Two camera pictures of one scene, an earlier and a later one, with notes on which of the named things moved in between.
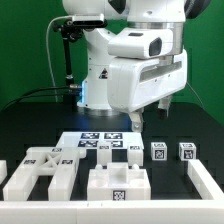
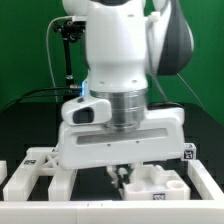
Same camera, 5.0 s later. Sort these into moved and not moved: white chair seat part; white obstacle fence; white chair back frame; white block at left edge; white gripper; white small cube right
Moved: white chair seat part; white gripper
Not moved: white obstacle fence; white chair back frame; white block at left edge; white small cube right
